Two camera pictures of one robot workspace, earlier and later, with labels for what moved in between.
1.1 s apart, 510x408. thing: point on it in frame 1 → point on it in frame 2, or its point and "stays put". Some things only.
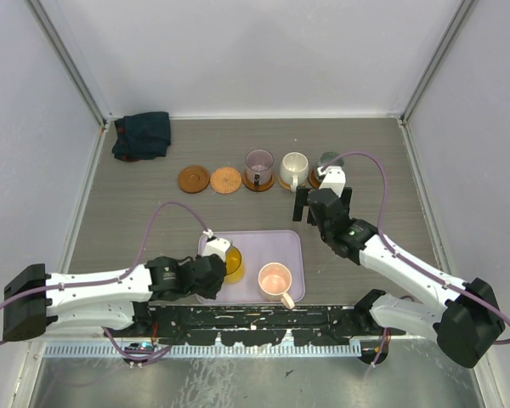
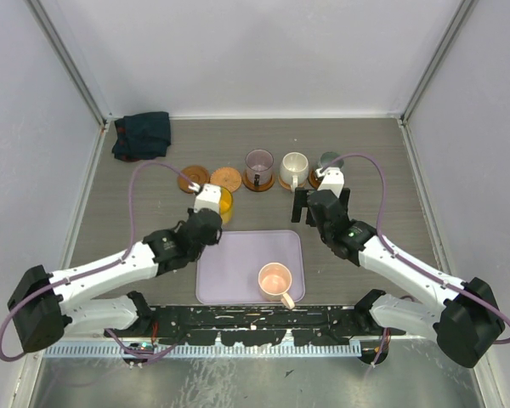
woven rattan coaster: x=225 y=180 stays put
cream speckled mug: x=293 y=168 stays put
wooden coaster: x=262 y=188 stays put
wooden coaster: x=193 y=179 stays put
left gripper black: x=211 y=291 → x=215 y=240
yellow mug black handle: x=234 y=265 → x=225 y=205
